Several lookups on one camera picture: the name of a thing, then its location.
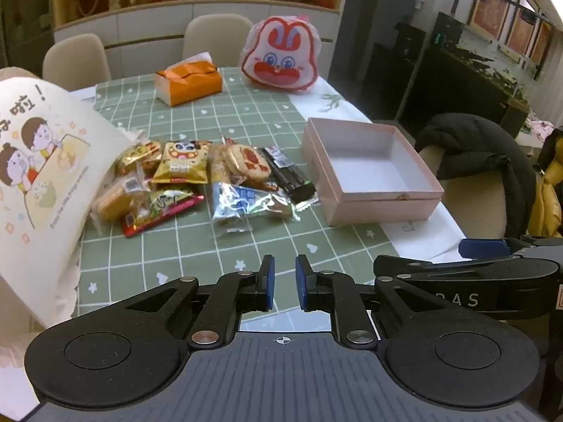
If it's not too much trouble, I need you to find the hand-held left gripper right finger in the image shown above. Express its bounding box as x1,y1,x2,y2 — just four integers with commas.
295,254,443,350

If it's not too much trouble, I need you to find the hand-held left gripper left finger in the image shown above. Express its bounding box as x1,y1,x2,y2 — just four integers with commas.
118,255,276,352

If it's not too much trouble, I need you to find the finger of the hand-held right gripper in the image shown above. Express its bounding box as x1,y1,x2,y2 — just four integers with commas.
458,235,563,258
373,254,490,283

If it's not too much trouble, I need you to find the pink cardboard box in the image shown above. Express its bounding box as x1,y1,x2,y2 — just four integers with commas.
301,117,445,228

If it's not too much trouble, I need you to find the round rice cracker packet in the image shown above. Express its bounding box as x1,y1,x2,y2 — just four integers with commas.
221,142,277,191

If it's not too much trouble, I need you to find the peanut brittle bar packet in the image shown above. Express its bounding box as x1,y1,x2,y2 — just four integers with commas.
210,142,231,185

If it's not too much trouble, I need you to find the beige dining chair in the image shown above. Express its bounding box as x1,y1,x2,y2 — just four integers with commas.
182,13,255,68
417,144,534,239
42,33,112,91

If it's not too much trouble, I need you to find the yellow jacket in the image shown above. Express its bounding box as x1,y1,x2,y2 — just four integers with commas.
527,175,563,239

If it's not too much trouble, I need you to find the blue clear snack packet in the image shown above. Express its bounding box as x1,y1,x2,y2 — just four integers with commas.
210,181,320,235

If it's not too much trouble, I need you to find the black padded jacket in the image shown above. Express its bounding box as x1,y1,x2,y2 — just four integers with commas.
414,113,537,238

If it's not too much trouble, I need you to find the black snack bar packet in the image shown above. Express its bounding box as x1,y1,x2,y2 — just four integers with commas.
259,146,318,206

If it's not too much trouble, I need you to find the red green snack packet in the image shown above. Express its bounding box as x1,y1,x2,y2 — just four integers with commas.
122,186,205,239

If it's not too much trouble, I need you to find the yellow panda snack packet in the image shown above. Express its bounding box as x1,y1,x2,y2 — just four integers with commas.
151,140,213,184

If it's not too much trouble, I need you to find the dark glass tank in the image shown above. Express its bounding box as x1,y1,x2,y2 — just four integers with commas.
435,0,556,141

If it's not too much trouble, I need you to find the golden cake clear packet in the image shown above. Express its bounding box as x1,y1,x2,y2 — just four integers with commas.
91,174,153,226

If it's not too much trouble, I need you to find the gold orange snack packet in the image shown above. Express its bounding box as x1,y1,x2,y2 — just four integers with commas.
115,140,164,177

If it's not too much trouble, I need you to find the white floral tablecloth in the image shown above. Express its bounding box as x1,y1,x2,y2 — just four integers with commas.
288,75,468,270

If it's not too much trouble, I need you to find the black side cabinet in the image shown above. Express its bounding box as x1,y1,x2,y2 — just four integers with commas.
364,21,463,120

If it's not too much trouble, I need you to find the orange tissue box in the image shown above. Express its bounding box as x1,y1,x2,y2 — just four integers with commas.
154,60,223,107

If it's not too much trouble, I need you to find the white red rabbit bag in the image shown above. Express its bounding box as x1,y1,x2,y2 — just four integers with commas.
240,14,321,94

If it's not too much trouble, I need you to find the cream cartoon tote bag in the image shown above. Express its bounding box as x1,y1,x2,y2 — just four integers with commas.
0,77,138,331

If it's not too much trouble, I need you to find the white low cabinet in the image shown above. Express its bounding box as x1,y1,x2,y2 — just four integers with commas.
52,2,343,85

